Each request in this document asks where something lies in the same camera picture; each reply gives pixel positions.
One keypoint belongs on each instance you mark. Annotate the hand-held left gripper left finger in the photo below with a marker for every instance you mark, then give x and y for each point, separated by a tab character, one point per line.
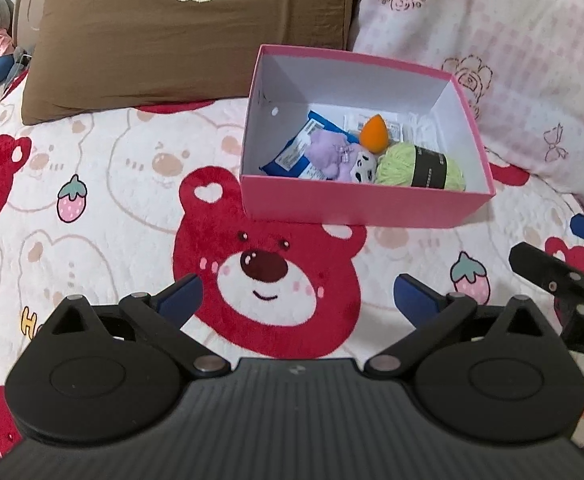
182	300

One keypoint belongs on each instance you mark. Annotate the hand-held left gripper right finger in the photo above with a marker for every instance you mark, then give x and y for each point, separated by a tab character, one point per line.
414	300

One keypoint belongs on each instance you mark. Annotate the pink cardboard box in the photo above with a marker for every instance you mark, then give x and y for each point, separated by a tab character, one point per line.
352	205

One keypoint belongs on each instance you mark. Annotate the green yarn ball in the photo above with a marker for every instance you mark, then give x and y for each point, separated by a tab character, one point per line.
397	167

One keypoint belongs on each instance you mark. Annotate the orange makeup sponge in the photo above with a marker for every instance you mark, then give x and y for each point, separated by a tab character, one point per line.
374	134

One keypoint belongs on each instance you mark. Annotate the clear floss pick box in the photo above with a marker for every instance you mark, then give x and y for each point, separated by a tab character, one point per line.
419	127

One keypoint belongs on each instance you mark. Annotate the purple plush toy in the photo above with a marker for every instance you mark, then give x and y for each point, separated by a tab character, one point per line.
324	152

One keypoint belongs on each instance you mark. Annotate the blue wipes packet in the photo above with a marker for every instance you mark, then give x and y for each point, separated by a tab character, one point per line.
292	152

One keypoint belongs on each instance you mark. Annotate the bear printed blanket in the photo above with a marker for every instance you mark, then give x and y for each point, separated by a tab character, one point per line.
97	210

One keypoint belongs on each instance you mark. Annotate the pink checked pillow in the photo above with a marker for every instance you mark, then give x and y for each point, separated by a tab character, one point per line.
522	85

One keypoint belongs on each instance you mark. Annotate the brown pillow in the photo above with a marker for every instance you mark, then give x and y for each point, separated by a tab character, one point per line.
172	50

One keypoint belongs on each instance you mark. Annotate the beige headboard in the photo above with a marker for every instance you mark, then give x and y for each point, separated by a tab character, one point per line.
24	0

